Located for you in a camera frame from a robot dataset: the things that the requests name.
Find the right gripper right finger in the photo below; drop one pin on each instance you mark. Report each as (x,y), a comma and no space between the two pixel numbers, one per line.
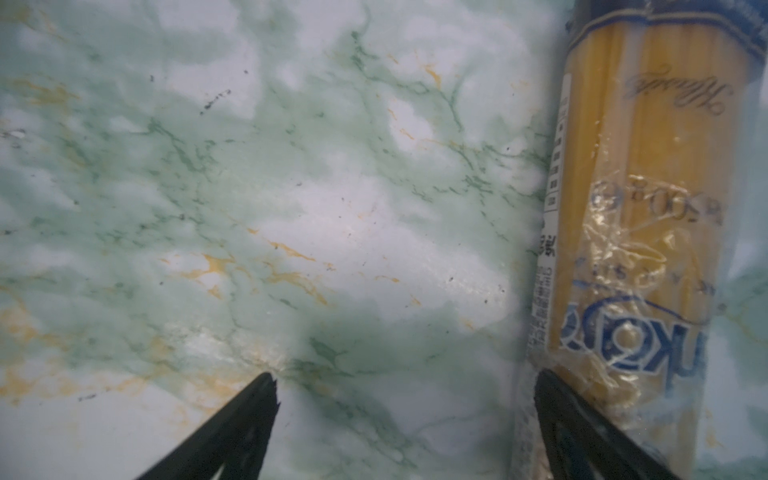
(581,443)

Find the blue Ankara spaghetti bag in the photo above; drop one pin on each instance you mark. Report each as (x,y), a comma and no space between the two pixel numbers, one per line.
(642,193)

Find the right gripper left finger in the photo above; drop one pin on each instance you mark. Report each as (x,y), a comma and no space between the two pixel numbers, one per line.
(232,444)

